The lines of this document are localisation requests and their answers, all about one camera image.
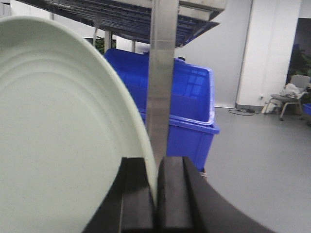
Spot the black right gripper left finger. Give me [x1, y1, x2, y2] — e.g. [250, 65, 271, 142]
[83, 157, 156, 233]

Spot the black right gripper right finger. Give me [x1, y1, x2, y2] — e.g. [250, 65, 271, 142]
[157, 156, 271, 233]

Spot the green round plate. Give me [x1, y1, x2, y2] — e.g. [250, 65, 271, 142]
[0, 16, 157, 233]

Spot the stainless steel shelf rack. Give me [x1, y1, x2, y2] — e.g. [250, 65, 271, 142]
[27, 0, 226, 163]

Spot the blue plastic bin right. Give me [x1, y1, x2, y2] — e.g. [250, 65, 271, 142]
[104, 49, 220, 171]

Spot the grey office chair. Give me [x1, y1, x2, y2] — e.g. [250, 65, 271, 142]
[263, 75, 311, 121]

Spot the green potted plant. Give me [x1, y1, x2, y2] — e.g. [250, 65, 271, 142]
[290, 50, 311, 76]

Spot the black floor cable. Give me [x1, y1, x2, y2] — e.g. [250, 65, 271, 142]
[227, 108, 256, 116]

